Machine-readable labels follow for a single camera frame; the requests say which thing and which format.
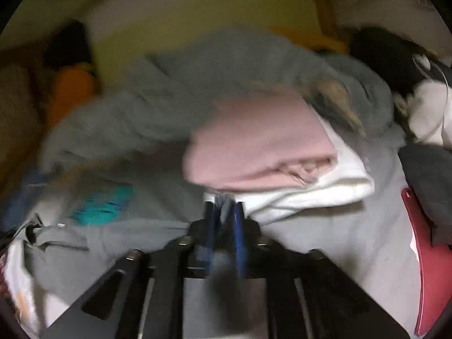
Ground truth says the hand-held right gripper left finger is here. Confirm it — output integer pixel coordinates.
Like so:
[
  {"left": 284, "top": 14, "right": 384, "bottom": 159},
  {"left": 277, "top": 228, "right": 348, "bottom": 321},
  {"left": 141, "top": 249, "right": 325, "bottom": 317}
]
[{"left": 40, "top": 201, "right": 220, "bottom": 339}]

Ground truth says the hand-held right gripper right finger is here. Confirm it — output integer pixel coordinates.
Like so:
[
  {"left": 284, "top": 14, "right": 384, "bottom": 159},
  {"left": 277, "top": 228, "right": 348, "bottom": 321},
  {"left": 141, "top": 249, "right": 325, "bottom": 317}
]
[{"left": 231, "top": 201, "right": 412, "bottom": 339}]

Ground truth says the grey monster print sweatshirt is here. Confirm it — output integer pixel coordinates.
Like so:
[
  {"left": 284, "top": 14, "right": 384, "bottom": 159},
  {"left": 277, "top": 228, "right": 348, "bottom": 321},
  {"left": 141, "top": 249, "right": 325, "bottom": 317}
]
[{"left": 21, "top": 173, "right": 235, "bottom": 290}]

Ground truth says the folded pink garment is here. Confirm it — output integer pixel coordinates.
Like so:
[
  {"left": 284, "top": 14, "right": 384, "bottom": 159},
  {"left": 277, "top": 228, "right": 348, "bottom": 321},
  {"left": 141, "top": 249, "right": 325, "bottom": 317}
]
[{"left": 183, "top": 94, "right": 338, "bottom": 191}]

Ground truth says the folded white garment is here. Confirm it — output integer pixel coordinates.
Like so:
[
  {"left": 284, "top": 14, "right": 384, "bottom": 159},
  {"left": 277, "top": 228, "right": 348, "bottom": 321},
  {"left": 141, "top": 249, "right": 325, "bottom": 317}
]
[{"left": 203, "top": 113, "right": 375, "bottom": 225}]

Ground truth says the grey duvet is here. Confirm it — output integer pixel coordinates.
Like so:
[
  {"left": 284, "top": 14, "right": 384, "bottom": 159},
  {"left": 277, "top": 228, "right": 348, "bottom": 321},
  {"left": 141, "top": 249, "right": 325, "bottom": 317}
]
[{"left": 39, "top": 30, "right": 407, "bottom": 191}]

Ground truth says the tan cloth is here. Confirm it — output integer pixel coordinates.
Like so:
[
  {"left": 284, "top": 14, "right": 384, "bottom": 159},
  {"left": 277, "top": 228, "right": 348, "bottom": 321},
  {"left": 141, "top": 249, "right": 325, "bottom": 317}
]
[{"left": 307, "top": 79, "right": 370, "bottom": 138}]

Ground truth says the blue bolster pillow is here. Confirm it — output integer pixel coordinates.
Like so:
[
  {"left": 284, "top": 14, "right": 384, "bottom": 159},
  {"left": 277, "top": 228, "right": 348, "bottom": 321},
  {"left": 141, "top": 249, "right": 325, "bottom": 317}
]
[{"left": 3, "top": 169, "right": 46, "bottom": 227}]

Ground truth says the charcoal grey cloth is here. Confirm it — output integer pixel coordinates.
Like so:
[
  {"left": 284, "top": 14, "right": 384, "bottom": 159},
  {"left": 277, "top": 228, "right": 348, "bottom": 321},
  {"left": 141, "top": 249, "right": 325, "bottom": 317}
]
[{"left": 398, "top": 145, "right": 452, "bottom": 248}]

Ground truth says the maroon flat item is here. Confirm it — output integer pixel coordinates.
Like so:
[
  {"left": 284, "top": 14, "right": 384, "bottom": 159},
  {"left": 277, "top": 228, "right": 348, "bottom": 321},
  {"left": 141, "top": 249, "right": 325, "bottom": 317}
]
[{"left": 401, "top": 187, "right": 452, "bottom": 336}]

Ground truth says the orange carrot plush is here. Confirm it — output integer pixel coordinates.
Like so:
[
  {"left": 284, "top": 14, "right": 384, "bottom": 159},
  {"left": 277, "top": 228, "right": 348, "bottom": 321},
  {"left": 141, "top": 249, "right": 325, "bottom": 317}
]
[{"left": 46, "top": 64, "right": 101, "bottom": 128}]

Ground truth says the white plush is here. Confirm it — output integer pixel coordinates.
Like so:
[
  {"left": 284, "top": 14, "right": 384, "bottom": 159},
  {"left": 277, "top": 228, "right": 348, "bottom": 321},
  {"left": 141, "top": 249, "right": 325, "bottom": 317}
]
[{"left": 408, "top": 79, "right": 452, "bottom": 147}]

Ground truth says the black pillow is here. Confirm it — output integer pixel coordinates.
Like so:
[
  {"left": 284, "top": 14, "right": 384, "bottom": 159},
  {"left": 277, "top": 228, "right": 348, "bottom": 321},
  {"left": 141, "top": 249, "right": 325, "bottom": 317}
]
[{"left": 44, "top": 21, "right": 94, "bottom": 69}]

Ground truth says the black clothing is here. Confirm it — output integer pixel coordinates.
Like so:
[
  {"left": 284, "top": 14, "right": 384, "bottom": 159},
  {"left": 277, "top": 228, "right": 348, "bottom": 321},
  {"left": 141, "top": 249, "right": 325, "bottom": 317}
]
[{"left": 349, "top": 26, "right": 449, "bottom": 114}]

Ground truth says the wooden bed frame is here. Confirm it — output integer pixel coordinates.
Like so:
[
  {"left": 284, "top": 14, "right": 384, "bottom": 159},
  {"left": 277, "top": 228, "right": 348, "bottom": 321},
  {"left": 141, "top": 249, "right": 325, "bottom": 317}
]
[{"left": 307, "top": 0, "right": 340, "bottom": 39}]

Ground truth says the white charger cable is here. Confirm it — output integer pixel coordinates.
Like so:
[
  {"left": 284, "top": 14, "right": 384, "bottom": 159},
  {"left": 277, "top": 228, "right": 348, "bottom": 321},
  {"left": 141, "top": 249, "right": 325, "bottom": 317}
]
[{"left": 411, "top": 53, "right": 452, "bottom": 138}]

